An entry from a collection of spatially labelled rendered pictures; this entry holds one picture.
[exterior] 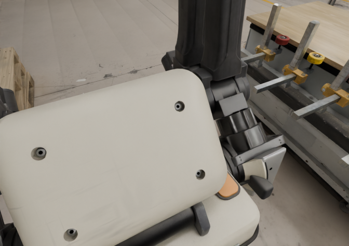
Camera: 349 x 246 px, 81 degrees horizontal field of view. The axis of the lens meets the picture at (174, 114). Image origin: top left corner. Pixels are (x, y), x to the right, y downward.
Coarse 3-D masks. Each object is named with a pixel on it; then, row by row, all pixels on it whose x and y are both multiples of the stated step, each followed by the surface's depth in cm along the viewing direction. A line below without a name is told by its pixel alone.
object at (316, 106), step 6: (348, 90) 104; (330, 96) 101; (336, 96) 101; (318, 102) 98; (324, 102) 98; (330, 102) 99; (306, 108) 95; (312, 108) 95; (318, 108) 96; (294, 114) 93; (300, 114) 92; (306, 114) 95
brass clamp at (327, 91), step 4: (328, 84) 106; (324, 88) 106; (328, 88) 104; (324, 92) 107; (328, 92) 105; (332, 92) 103; (336, 92) 101; (340, 92) 101; (344, 92) 101; (328, 96) 105; (340, 96) 100; (344, 96) 99; (340, 100) 101; (344, 100) 99; (348, 100) 98; (340, 104) 101; (344, 104) 100; (348, 104) 101
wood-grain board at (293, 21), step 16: (256, 16) 158; (288, 16) 158; (304, 16) 158; (320, 16) 158; (336, 16) 158; (288, 32) 138; (304, 32) 138; (320, 32) 138; (336, 32) 138; (320, 48) 123; (336, 48) 123; (336, 64) 113
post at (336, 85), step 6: (348, 60) 93; (348, 66) 94; (342, 72) 97; (348, 72) 94; (336, 78) 100; (342, 78) 98; (336, 84) 101; (342, 84) 100; (336, 90) 102; (324, 96) 108; (324, 108) 112
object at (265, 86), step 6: (306, 72) 121; (312, 72) 124; (282, 78) 116; (288, 78) 116; (294, 78) 119; (264, 84) 112; (270, 84) 112; (276, 84) 114; (252, 90) 113; (258, 90) 110; (264, 90) 113
